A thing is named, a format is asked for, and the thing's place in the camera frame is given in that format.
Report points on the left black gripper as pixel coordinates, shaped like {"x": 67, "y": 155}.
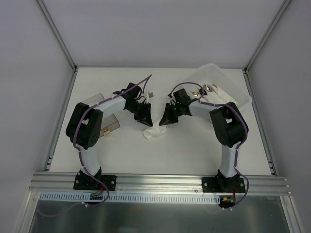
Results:
{"x": 142, "y": 110}

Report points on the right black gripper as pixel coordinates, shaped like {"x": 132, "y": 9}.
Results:
{"x": 172, "y": 110}

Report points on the white paper napkin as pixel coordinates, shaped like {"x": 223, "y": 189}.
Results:
{"x": 154, "y": 132}

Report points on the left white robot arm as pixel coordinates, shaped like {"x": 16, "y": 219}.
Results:
{"x": 85, "y": 123}

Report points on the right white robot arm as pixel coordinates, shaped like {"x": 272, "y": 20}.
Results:
{"x": 230, "y": 129}

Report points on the rolled napkin bundle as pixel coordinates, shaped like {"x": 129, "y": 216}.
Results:
{"x": 210, "y": 95}

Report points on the smoky transparent plastic box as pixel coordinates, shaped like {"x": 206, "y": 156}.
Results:
{"x": 110, "y": 122}

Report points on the white plastic basket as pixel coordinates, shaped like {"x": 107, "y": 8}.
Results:
{"x": 225, "y": 85}

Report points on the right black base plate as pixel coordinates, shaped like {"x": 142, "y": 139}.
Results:
{"x": 223, "y": 185}

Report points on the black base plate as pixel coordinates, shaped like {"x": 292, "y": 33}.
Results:
{"x": 223, "y": 185}
{"x": 109, "y": 182}

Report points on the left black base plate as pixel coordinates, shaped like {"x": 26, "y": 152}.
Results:
{"x": 109, "y": 182}

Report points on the white slotted cable duct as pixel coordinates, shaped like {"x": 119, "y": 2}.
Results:
{"x": 131, "y": 198}

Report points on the aluminium mounting rail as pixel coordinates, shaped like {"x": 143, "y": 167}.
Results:
{"x": 160, "y": 184}

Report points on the right aluminium frame post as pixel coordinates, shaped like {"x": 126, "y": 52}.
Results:
{"x": 273, "y": 24}

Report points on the aluminium frame post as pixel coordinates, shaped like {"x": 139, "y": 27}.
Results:
{"x": 51, "y": 24}
{"x": 273, "y": 24}

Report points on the left aluminium frame post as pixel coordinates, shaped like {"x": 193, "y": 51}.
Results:
{"x": 51, "y": 24}

